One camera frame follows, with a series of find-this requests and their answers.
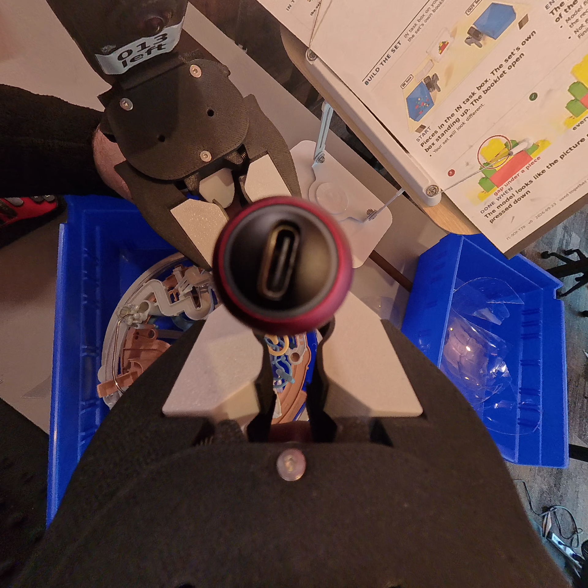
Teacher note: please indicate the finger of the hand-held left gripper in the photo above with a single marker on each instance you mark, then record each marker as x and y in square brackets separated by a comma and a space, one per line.
[197, 225]
[264, 181]

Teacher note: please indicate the black office chair base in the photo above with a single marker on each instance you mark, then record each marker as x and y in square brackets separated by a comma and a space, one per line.
[565, 271]

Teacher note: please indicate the person's left hand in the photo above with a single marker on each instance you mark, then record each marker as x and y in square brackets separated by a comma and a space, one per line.
[104, 156]

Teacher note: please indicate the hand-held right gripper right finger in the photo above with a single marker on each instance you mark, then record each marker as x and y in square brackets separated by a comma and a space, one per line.
[367, 372]

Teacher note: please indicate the person's black clothing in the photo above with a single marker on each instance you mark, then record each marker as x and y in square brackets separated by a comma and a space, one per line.
[23, 482]

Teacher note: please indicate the blue storage bin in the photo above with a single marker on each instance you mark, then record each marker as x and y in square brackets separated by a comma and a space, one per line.
[78, 321]
[432, 298]

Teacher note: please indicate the white stand base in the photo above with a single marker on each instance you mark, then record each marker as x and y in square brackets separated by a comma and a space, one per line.
[349, 193]

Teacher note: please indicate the person's left forearm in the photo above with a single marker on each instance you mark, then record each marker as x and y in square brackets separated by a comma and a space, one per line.
[46, 142]

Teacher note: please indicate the brown wooden post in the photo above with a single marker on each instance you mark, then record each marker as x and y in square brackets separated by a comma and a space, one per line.
[390, 271]

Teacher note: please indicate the red and black controller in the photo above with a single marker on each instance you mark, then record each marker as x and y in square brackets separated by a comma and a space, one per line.
[27, 206]

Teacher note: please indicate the printed instruction sheet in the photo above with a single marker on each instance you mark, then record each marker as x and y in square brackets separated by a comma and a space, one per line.
[459, 92]

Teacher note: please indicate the red electric screwdriver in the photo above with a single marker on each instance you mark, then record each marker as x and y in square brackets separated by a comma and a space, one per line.
[285, 262]

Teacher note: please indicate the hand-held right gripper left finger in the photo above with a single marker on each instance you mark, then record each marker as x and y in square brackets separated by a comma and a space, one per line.
[211, 372]

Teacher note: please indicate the clear plastic dome half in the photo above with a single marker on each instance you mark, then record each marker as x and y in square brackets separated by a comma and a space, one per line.
[487, 294]
[487, 376]

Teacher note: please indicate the clear maze ball toy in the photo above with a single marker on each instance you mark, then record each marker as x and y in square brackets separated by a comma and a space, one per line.
[142, 349]

